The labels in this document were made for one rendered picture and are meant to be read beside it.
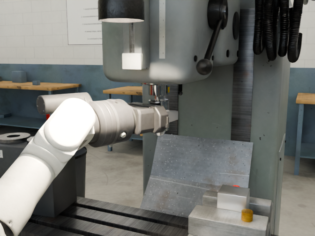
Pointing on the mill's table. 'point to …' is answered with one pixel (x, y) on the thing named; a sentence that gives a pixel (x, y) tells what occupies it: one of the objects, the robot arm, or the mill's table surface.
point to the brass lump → (247, 215)
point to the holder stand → (46, 204)
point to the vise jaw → (224, 223)
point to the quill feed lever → (213, 5)
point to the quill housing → (163, 44)
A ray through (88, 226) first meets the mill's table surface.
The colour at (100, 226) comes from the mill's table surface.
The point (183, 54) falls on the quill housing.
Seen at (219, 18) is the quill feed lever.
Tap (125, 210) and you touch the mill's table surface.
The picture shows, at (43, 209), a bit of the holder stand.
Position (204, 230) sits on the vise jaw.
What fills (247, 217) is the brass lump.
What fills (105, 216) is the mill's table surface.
